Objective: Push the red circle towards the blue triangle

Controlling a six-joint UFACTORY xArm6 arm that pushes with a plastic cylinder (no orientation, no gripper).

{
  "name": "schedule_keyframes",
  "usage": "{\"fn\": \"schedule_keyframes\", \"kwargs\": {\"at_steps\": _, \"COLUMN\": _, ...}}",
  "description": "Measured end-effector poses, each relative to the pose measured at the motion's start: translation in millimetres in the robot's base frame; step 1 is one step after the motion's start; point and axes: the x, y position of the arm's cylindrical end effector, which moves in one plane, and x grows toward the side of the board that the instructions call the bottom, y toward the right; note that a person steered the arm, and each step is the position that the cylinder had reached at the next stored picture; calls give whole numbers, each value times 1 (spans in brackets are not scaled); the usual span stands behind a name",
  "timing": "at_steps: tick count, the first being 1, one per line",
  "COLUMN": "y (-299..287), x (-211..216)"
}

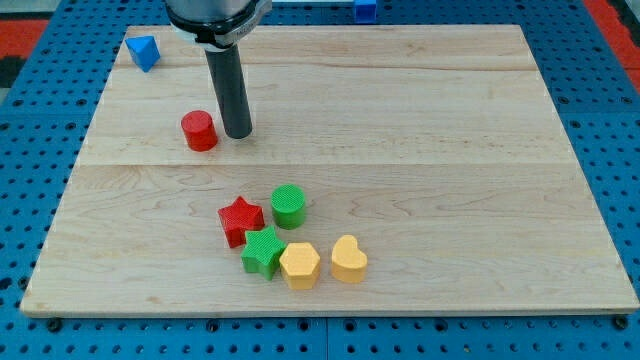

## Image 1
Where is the yellow hexagon block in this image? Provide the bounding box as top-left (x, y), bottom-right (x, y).
top-left (279, 242), bottom-right (320, 290)

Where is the red star block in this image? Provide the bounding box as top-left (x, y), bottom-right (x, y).
top-left (217, 196), bottom-right (265, 248)

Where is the red cylinder block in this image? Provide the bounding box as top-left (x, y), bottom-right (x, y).
top-left (181, 110), bottom-right (218, 152)

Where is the yellow heart block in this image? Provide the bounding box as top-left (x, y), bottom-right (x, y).
top-left (331, 235), bottom-right (368, 284)

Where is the green star block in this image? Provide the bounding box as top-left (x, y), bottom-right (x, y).
top-left (241, 226), bottom-right (287, 281)

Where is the wooden board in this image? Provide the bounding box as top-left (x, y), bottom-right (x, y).
top-left (21, 25), bottom-right (639, 318)

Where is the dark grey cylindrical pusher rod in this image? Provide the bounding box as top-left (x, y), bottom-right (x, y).
top-left (205, 45), bottom-right (253, 139)

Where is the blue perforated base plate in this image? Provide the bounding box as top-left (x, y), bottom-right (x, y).
top-left (1, 0), bottom-right (639, 359)

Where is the blue cube block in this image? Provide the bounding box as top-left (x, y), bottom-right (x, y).
top-left (353, 0), bottom-right (377, 24)

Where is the green cylinder block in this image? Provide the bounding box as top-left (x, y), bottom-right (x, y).
top-left (271, 184), bottom-right (306, 230)

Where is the blue triangle block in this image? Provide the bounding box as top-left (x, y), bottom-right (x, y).
top-left (125, 35), bottom-right (161, 72)

